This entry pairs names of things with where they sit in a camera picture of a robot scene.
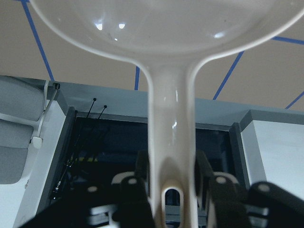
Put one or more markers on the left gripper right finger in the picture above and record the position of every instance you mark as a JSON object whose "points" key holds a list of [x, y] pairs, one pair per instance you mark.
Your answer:
{"points": [[229, 205]]}

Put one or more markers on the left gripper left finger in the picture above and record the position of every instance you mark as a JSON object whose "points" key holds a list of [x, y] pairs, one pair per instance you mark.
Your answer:
{"points": [[123, 204]]}

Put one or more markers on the beige plastic dustpan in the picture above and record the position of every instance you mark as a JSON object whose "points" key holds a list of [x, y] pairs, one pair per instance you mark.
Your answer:
{"points": [[169, 40]]}

